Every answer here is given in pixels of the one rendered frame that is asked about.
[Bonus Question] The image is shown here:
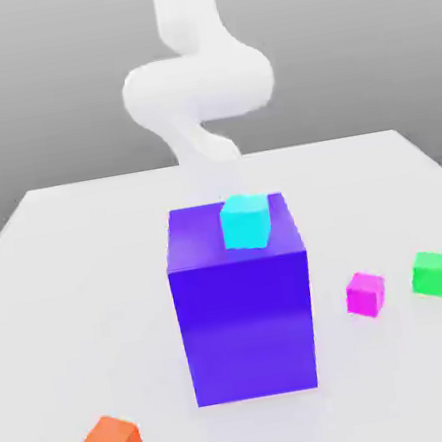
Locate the small cyan cube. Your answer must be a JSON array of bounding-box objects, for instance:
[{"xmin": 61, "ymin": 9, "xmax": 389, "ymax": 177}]
[{"xmin": 215, "ymin": 189, "xmax": 278, "ymax": 256}]

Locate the small magenta cube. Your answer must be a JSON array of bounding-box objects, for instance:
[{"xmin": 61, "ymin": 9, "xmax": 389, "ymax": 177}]
[{"xmin": 340, "ymin": 267, "xmax": 392, "ymax": 323}]

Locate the small green cube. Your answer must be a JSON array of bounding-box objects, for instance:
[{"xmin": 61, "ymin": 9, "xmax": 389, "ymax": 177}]
[{"xmin": 405, "ymin": 247, "xmax": 442, "ymax": 303}]

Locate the large purple box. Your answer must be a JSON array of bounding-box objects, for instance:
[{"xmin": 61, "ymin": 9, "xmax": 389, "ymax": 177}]
[{"xmin": 156, "ymin": 188, "xmax": 330, "ymax": 411}]

